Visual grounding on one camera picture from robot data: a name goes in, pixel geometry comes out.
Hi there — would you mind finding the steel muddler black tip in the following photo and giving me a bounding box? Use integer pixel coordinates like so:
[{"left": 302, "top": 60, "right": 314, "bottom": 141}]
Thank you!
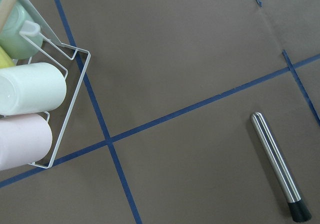
[{"left": 250, "top": 112, "right": 312, "bottom": 223}]

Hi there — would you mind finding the white ceramic cup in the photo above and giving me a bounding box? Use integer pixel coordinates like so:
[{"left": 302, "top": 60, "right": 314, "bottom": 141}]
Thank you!
[{"left": 0, "top": 62, "right": 67, "bottom": 116}]

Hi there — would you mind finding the pink ceramic cup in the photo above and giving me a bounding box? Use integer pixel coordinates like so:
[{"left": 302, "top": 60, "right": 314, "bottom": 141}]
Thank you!
[{"left": 0, "top": 113, "right": 53, "bottom": 171}]

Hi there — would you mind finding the green ceramic cup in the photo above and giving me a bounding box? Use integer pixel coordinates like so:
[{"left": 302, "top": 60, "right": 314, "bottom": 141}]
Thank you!
[{"left": 0, "top": 1, "right": 39, "bottom": 60}]

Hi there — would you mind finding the yellow ceramic cup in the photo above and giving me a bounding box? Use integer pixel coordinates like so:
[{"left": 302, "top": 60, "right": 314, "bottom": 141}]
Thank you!
[{"left": 0, "top": 47, "right": 16, "bottom": 69}]

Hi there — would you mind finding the white wire cup rack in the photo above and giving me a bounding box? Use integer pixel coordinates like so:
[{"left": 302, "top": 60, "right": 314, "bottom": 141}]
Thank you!
[{"left": 12, "top": 0, "right": 91, "bottom": 169}]

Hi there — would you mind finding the wooden rack handle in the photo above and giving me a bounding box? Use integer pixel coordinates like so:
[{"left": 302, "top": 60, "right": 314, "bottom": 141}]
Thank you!
[{"left": 0, "top": 0, "right": 17, "bottom": 32}]

